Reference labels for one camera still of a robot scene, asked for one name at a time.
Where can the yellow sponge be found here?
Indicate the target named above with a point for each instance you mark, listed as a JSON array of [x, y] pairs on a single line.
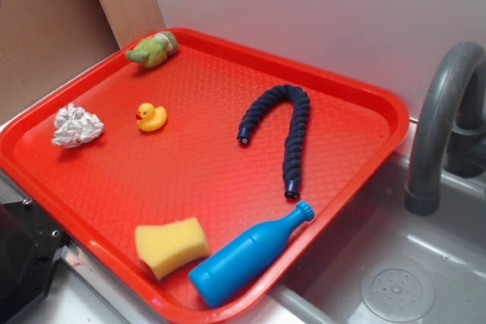
[[166, 248]]

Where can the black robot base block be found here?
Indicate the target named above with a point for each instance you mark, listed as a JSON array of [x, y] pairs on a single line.
[[31, 245]]

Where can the grey toy sink basin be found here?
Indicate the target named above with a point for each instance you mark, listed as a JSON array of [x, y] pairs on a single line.
[[378, 263]]

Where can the green plush toy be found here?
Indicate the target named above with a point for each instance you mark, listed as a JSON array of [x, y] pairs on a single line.
[[154, 50]]

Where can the yellow rubber duck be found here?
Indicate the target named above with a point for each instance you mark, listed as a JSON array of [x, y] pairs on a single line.
[[151, 118]]

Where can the red plastic tray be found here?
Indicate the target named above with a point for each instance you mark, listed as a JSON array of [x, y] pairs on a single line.
[[193, 166]]

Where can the blue plastic bottle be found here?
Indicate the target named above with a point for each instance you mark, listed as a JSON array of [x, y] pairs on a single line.
[[222, 275]]

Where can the grey toy faucet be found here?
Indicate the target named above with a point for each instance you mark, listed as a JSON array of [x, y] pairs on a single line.
[[450, 135]]

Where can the crumpled white paper ball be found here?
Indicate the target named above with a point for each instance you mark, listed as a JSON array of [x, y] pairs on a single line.
[[74, 126]]

